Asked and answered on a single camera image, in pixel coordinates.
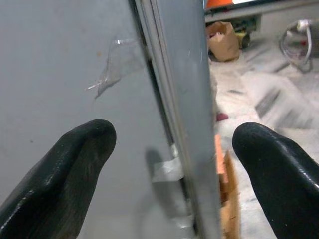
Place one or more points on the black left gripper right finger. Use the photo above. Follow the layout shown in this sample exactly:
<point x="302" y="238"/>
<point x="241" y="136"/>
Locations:
<point x="281" y="179"/>

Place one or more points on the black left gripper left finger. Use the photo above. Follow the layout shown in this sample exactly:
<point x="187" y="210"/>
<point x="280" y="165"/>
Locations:
<point x="62" y="179"/>

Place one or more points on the fridge door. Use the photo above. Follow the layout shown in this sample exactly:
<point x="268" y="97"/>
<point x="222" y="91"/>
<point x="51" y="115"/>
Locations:
<point x="49" y="62"/>

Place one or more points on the small dark red object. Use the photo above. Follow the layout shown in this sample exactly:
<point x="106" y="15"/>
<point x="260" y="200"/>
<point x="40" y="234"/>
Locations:
<point x="221" y="117"/>

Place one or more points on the large grey tape strip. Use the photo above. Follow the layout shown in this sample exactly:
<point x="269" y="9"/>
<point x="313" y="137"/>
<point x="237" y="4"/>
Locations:
<point x="165" y="169"/>

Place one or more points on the clear tape piece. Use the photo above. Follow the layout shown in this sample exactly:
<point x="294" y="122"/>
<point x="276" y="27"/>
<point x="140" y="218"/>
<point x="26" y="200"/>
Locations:
<point x="117" y="67"/>

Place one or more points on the brown paper bag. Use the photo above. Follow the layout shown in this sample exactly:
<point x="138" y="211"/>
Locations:
<point x="224" y="44"/>

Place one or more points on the green yellow packet pile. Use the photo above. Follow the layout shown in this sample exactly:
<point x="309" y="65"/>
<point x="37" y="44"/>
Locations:
<point x="245" y="30"/>

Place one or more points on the orange object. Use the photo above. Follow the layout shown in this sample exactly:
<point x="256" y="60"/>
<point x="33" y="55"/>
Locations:
<point x="219" y="3"/>

